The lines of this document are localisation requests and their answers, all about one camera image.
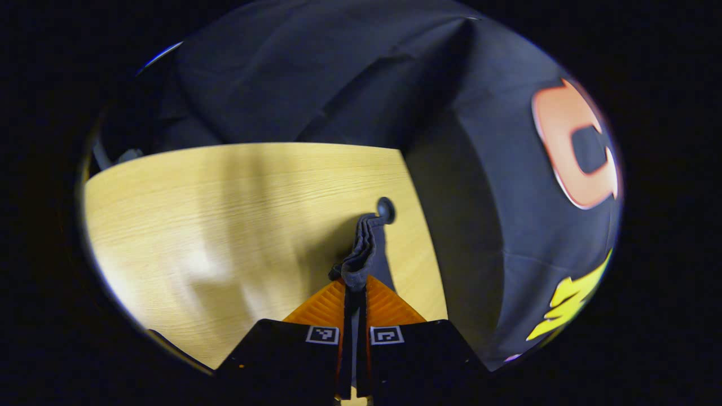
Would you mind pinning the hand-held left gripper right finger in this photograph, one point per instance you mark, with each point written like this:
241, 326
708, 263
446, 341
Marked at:
423, 355

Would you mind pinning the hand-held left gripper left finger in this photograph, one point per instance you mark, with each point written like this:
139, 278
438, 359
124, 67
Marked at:
282, 355

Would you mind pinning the dark grey jeans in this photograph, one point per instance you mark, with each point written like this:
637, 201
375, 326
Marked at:
361, 254

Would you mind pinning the black backdrop cloth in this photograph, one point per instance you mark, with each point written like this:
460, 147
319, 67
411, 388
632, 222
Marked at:
338, 73

